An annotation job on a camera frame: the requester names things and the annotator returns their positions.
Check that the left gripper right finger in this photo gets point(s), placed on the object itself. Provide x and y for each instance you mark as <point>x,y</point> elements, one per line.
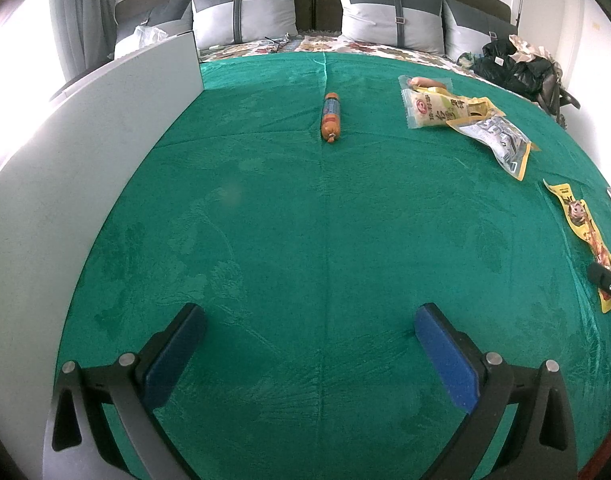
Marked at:
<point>540,443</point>

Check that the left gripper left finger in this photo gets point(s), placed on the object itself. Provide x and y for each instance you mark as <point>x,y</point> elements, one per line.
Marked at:
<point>79,442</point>

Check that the long yellow snack packet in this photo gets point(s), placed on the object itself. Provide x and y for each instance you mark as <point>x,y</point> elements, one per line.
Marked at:
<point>581,222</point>

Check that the silver yellow snack pouch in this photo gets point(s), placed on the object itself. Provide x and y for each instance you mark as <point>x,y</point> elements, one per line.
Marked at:
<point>509,145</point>

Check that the white yellow snack pack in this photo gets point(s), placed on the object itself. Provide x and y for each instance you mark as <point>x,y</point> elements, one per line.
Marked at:
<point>434,106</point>

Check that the orange sausage stick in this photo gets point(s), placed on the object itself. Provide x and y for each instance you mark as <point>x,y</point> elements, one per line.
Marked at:
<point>330,125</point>

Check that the black bag pile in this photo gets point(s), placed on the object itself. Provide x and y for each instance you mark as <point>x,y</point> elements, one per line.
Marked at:
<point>532,72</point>

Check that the white storage box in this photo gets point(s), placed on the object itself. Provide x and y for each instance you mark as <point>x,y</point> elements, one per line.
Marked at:
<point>55,193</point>

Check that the clear wrapped brown bun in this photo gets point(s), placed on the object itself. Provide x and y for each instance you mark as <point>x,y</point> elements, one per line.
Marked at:
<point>414,82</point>

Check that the grey pillow far right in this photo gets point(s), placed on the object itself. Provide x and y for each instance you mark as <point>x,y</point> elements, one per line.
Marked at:
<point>468,30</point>

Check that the grey pillow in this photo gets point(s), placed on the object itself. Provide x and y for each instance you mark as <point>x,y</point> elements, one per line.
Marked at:
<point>468,30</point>
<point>173,16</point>
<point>406,24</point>
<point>226,22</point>

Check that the green velvet blanket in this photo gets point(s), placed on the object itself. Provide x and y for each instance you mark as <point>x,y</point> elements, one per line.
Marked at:
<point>310,259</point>

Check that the grey pillow centre right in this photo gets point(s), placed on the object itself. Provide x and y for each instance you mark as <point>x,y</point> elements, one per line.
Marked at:
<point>406,24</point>

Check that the floral bed sheet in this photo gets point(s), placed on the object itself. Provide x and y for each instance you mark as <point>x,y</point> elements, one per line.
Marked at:
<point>323,43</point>

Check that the white plastic bag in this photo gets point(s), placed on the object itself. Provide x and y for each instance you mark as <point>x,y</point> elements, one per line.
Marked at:
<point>142,37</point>

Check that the grey pillow far left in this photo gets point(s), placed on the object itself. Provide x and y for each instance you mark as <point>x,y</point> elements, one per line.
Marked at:
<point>173,16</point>

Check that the grey pillow centre left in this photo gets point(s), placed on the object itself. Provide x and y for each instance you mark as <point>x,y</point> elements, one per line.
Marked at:
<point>226,22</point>

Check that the grey curtain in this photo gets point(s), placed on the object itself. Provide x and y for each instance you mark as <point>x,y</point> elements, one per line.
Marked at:
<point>85,33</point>

